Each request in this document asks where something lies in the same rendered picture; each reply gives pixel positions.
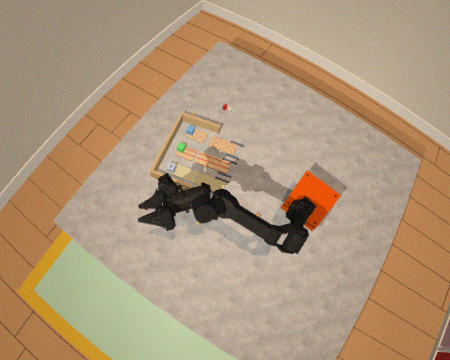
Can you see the pale yellow strip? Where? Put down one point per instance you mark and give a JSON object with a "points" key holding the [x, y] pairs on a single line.
{"points": [[215, 184]]}

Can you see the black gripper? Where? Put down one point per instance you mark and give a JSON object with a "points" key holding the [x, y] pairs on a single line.
{"points": [[164, 217]]}

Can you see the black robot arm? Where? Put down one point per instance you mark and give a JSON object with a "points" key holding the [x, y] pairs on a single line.
{"points": [[226, 206]]}

